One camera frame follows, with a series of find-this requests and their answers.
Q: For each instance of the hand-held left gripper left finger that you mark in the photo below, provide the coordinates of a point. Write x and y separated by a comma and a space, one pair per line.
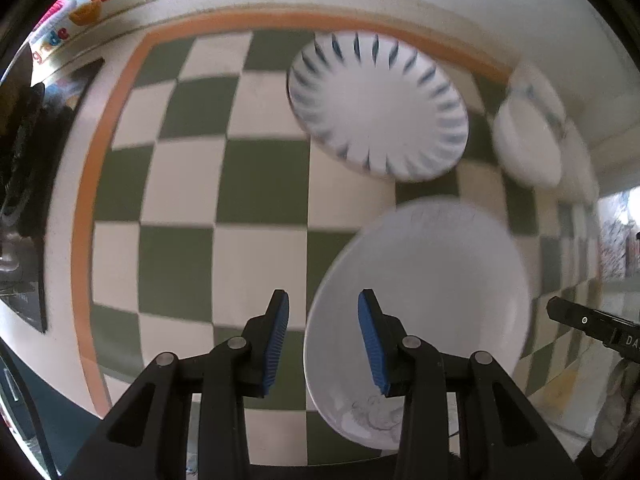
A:
276, 340

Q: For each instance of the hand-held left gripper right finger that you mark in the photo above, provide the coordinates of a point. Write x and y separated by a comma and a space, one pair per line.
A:
370, 340

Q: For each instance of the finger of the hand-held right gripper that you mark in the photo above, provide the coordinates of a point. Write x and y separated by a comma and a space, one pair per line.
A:
582, 319

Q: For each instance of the large white plate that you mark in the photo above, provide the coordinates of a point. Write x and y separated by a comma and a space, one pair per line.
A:
425, 280

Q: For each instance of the white bowl with blue pattern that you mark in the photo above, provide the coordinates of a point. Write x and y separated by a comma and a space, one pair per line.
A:
525, 145

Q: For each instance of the blue striped white plate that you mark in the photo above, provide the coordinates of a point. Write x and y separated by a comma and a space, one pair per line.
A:
375, 105

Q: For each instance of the person's right hand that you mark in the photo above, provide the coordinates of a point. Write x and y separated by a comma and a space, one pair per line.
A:
612, 425

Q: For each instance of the green white checkered tablecloth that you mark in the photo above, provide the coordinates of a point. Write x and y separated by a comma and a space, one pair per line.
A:
260, 180

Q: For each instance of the blue cabinet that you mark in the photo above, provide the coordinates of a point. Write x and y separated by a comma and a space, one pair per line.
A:
55, 425

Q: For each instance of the black gas stove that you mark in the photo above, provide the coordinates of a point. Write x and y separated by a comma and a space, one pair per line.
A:
30, 185

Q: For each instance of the colourful letter wall sticker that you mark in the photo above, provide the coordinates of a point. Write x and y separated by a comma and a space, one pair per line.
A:
50, 45

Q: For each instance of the orange slice wall sticker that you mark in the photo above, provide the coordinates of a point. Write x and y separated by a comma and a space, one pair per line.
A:
86, 12

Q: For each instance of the pink wall hook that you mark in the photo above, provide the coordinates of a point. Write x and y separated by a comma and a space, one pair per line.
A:
52, 15

